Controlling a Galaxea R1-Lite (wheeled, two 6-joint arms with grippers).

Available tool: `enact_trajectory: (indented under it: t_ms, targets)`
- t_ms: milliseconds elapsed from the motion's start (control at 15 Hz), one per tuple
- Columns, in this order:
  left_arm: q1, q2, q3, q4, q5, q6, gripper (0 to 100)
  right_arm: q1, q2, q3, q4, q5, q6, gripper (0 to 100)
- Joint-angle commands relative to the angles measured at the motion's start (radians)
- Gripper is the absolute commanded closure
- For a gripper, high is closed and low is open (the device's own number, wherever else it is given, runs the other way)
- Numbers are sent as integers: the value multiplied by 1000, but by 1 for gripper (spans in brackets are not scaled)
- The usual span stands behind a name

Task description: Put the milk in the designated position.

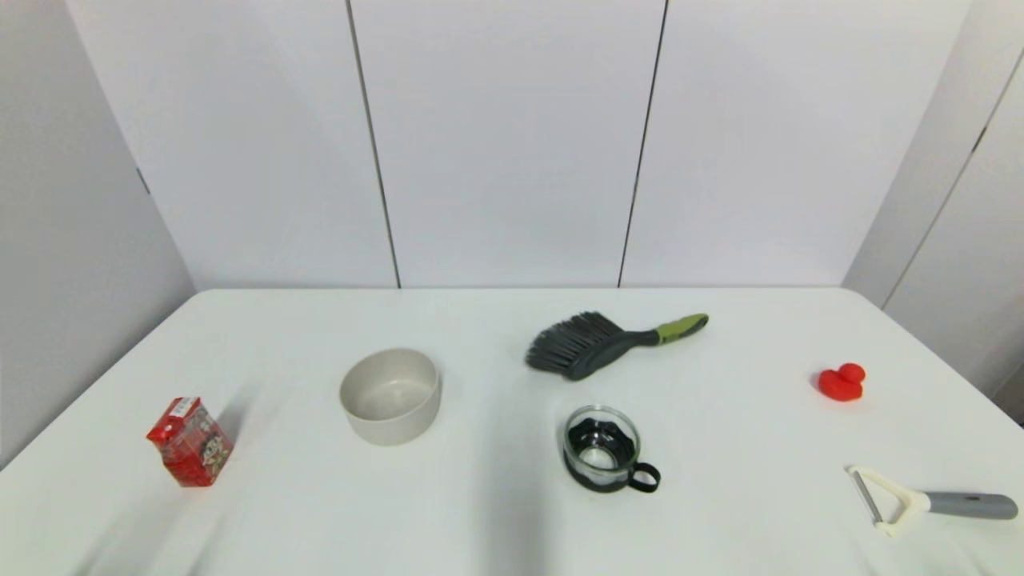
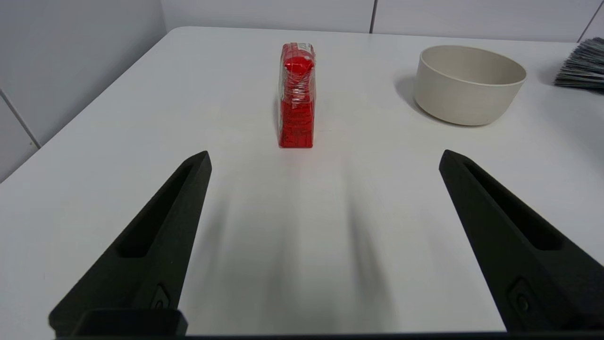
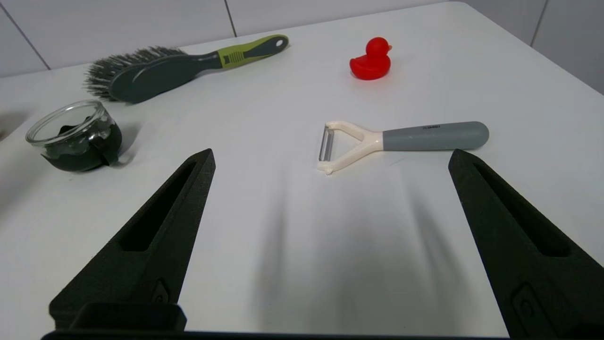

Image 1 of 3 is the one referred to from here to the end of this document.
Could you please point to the red snack box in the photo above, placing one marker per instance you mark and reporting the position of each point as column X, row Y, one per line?
column 190, row 444

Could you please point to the beige round bowl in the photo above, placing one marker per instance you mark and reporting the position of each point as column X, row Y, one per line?
column 390, row 400

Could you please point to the red rubber duck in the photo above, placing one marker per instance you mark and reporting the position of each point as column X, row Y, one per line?
column 840, row 386

